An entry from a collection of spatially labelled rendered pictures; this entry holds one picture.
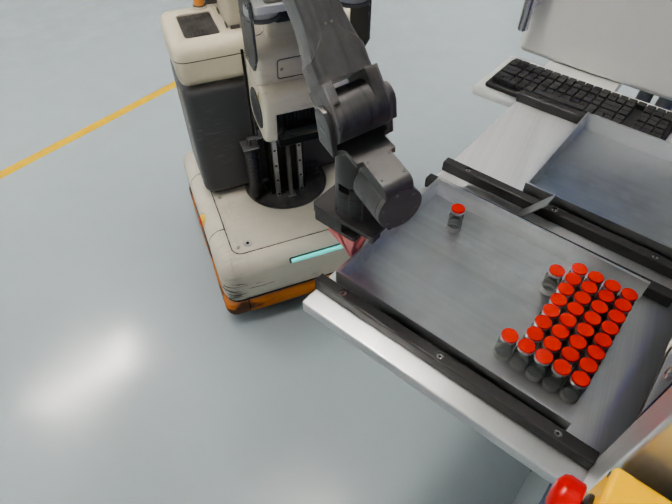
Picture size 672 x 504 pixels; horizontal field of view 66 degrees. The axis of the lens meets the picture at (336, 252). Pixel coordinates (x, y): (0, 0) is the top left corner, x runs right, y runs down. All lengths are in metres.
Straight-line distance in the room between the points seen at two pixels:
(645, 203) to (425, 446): 0.92
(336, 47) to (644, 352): 0.54
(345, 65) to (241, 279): 1.12
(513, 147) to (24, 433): 1.52
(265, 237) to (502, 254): 0.97
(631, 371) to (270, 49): 0.96
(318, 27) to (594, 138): 0.67
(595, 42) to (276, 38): 0.75
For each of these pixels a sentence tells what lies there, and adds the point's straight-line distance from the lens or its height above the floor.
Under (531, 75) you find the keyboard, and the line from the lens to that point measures 1.38.
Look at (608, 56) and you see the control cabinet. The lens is 1.46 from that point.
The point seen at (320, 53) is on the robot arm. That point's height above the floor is 1.21.
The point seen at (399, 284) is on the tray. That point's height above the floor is 0.88.
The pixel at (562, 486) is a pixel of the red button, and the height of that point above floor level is 1.01.
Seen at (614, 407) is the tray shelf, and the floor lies 0.88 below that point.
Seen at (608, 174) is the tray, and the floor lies 0.88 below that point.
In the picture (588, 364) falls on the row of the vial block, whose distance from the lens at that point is 0.69.
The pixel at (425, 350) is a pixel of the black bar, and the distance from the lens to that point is 0.68.
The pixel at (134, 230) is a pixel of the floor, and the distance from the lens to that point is 2.19.
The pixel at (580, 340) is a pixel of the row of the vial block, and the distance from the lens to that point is 0.71.
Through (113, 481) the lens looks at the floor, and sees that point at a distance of 1.66.
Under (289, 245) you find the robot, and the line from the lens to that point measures 1.62.
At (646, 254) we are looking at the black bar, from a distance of 0.89.
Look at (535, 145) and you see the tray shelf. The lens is 1.05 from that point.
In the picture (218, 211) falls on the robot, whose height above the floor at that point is 0.28.
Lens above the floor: 1.47
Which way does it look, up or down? 48 degrees down
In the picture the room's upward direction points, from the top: straight up
